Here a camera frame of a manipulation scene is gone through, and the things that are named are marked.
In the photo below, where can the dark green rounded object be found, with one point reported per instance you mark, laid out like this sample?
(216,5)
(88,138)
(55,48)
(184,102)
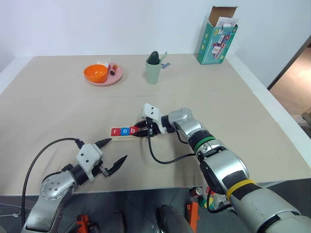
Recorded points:
(154,57)

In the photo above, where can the large dark rounded shape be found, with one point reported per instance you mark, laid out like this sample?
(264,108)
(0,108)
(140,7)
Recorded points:
(173,218)

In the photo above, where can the orange upright bar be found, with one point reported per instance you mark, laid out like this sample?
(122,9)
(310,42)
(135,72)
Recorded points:
(193,213)

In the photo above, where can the white printed papers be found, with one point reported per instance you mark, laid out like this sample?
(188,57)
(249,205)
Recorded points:
(227,22)

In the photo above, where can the pink round plate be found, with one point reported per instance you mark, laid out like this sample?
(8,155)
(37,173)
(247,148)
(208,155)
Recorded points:
(117,75)

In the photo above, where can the small dark toy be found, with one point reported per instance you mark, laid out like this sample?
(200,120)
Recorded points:
(112,72)

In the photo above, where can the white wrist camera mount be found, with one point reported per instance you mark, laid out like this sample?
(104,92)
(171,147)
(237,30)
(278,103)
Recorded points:
(87,153)
(151,111)

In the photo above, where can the red drink can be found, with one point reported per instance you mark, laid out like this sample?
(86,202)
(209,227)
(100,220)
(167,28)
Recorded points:
(196,192)

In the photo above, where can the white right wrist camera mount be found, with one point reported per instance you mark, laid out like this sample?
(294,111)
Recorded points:
(151,111)

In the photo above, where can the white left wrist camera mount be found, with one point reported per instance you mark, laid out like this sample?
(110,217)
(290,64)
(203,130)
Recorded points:
(87,153)

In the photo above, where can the orange plastic bowl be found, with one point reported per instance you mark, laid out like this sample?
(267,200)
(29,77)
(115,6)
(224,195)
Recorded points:
(96,72)

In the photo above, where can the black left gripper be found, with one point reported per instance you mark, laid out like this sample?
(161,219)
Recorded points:
(100,170)

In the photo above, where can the wooden letter tray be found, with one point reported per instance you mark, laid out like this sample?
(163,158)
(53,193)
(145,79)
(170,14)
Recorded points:
(121,137)

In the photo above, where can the red letter r block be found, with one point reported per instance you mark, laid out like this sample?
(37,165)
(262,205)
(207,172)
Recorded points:
(115,131)

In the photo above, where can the light green utensil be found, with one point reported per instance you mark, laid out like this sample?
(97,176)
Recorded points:
(164,56)

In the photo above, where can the teal cardboard box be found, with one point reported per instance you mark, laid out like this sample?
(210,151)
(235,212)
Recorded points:
(213,46)

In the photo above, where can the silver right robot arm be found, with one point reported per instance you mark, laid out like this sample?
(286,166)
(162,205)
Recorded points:
(226,167)

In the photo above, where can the small red toy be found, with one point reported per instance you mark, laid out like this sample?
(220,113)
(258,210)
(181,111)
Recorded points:
(114,66)

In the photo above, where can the red letter b block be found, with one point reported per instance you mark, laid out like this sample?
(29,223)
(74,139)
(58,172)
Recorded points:
(132,131)

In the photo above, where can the blue letter o block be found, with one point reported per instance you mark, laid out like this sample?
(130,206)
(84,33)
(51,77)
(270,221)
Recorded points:
(124,131)

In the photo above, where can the orange and black tool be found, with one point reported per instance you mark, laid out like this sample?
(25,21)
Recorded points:
(83,223)

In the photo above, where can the clear plastic wrapper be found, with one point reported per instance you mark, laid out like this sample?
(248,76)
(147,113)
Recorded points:
(102,63)

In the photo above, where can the small blue item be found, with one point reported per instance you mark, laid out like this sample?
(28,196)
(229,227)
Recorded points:
(166,65)

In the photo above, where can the clear bag of toys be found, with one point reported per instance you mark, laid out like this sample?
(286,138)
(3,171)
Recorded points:
(215,201)

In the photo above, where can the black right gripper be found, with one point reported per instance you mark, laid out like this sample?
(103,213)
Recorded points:
(150,127)

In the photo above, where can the pale green cup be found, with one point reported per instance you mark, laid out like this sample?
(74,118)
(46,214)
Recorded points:
(152,74)

